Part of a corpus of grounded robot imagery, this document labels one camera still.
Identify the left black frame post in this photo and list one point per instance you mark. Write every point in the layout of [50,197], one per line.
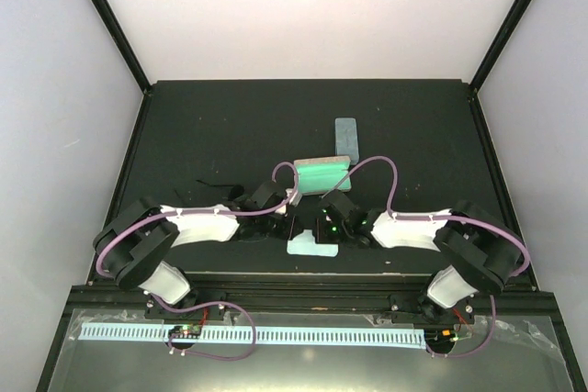
[115,30]

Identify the left green circuit board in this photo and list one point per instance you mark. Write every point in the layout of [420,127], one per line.
[185,331]

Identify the right black frame post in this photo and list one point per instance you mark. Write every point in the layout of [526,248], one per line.
[512,19]

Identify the right small circuit board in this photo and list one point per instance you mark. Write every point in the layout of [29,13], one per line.
[444,336]

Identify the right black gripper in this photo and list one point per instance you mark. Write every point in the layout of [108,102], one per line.
[320,234]

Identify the white slotted cable duct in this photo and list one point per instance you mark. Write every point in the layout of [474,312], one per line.
[263,335]

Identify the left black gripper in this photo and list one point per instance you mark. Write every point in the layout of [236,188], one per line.
[288,232]

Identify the grey fuzzy glasses case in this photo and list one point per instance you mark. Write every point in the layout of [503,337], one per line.
[318,176]

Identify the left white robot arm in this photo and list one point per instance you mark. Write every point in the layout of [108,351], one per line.
[132,249]

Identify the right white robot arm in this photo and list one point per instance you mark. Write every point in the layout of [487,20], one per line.
[481,253]

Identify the black frame post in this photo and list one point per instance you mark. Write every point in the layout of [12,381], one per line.
[115,30]
[512,19]

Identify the blue fuzzy glasses case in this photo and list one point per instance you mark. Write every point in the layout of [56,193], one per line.
[346,139]

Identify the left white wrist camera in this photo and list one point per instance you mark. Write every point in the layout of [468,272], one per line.
[293,196]

